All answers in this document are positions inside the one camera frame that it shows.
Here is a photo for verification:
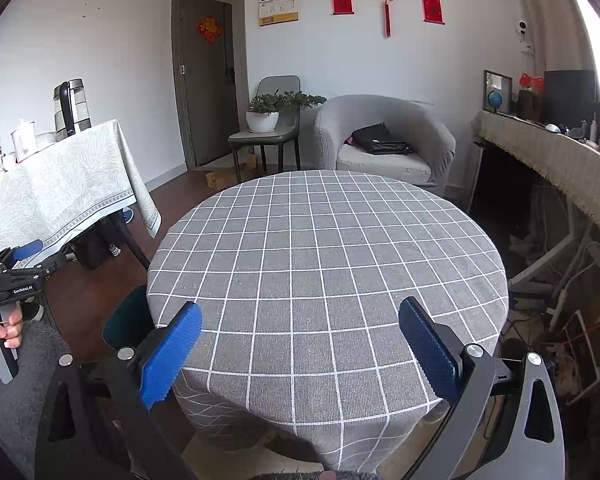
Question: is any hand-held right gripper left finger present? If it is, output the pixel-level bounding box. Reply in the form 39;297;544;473
35;301;204;480

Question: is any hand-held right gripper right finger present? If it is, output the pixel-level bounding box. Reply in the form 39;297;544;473
398;296;566;480

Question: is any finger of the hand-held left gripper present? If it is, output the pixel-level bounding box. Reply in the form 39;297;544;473
0;239;67;281

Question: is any dark teal trash bin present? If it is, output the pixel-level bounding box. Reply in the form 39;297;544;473
102;285;156;353

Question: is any person's left hand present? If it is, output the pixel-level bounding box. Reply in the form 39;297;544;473
0;306;25;378

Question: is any black storage box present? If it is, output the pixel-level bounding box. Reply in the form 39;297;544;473
72;220;125;269

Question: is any table with white patterned tablecloth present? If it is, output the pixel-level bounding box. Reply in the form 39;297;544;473
0;119;162;266

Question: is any white lidded jug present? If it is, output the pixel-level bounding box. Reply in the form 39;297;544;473
11;119;37;159

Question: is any dark grey carpet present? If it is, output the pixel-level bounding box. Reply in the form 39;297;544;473
0;320;81;411

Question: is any round table grey checked tablecloth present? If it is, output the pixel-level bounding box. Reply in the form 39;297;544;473
146;170;510;471

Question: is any glass electric kettle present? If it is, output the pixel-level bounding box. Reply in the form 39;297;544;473
53;78;92;138

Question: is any flat cardboard box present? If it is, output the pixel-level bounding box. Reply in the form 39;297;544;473
206;154;258;188

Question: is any black bag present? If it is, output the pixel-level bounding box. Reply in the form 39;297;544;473
351;123;413;156

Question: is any grey door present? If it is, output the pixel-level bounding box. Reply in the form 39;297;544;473
172;0;236;168

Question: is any sideboard with beige fringed cloth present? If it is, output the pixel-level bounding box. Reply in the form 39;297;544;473
472;110;600;261

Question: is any grey dining chair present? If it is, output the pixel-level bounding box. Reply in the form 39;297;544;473
228;75;302;181

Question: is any grey armchair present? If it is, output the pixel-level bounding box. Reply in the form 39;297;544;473
313;95;457;193

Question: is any potted plant white pot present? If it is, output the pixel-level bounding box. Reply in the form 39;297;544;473
245;91;327;133

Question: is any dark wooden box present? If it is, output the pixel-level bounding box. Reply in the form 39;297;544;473
517;91;543;122

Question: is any red diamond door decoration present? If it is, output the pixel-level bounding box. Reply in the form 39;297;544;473
196;16;224;44

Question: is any black monitor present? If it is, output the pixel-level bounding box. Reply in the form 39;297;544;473
544;70;597;118

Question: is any white desk frame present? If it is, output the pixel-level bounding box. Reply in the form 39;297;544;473
510;210;596;291

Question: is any picture frame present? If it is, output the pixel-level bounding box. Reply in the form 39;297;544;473
482;70;513;115

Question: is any wall calendar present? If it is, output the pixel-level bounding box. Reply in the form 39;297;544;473
258;0;300;27

